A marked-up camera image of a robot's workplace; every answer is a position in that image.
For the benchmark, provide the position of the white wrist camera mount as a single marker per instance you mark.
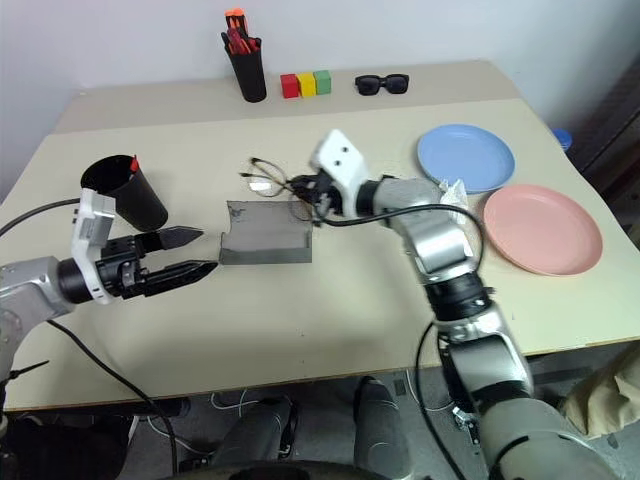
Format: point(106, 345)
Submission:
point(341, 161)
point(92, 231)

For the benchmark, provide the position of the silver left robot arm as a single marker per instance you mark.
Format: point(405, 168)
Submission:
point(30, 291)

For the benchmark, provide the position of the beige cloth bag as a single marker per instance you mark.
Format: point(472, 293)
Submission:
point(607, 395)

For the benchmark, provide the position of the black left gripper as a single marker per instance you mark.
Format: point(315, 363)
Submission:
point(122, 272)

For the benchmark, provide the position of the tall narrow black cup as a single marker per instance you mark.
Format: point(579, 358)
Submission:
point(249, 75)

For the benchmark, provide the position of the pink plastic plate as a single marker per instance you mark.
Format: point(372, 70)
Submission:
point(542, 230)

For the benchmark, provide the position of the grey open glasses case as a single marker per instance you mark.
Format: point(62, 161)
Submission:
point(267, 235)

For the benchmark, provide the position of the dark rounded robot torso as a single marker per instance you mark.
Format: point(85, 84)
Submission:
point(290, 473)

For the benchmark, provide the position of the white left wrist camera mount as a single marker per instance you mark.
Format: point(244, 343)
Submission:
point(92, 231)

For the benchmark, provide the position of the dark grey robot leg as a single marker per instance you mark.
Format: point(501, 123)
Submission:
point(252, 435)
point(380, 430)

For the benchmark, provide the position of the red wooden block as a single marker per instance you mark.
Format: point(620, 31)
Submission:
point(289, 86)

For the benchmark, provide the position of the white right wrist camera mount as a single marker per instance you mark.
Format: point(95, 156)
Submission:
point(341, 161)

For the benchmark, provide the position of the red and orange markers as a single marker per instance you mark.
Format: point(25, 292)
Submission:
point(233, 20)

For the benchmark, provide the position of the blue plastic plate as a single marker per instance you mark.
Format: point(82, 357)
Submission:
point(465, 157)

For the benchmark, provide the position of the red marker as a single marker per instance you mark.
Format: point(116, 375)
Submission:
point(133, 164)

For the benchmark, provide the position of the blue round object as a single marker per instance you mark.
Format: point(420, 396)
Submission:
point(563, 140)

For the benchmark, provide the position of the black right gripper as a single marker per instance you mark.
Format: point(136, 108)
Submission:
point(327, 194)

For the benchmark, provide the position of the green wooden block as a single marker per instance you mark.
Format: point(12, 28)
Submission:
point(323, 82)

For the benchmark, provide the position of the white crumpled wrap on arm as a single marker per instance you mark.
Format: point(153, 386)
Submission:
point(455, 193)

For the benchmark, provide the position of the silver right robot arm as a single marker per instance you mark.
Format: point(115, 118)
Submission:
point(436, 241)

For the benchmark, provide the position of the black sunglasses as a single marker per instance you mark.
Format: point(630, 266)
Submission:
point(370, 85)

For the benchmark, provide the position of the wide black cup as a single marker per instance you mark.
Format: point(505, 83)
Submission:
point(131, 200)

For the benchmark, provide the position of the dark wooden furniture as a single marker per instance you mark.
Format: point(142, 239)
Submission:
point(612, 150)

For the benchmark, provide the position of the yellow wooden block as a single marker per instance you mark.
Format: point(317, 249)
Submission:
point(307, 85)

